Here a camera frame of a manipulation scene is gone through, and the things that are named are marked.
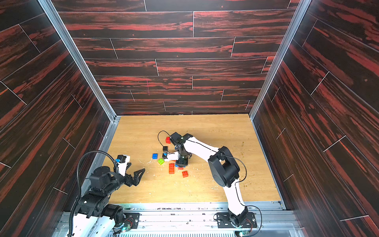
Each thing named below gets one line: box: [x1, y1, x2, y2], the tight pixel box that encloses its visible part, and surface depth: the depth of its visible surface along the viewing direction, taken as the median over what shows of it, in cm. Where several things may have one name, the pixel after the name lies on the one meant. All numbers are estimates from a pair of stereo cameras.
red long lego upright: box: [168, 162, 175, 175], surface depth 93 cm
